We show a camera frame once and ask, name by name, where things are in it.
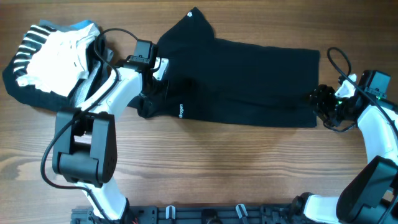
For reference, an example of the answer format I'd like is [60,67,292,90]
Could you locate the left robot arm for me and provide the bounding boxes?
[42,40,168,223]

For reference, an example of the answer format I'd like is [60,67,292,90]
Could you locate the grey blue folded garments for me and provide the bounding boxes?
[36,20,113,111]

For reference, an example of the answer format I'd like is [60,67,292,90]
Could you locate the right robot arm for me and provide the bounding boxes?
[292,106,397,223]

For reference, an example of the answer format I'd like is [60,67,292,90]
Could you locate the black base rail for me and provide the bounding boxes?
[70,203,304,224]

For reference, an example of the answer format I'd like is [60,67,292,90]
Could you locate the black t-shirt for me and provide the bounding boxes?
[129,8,320,128]

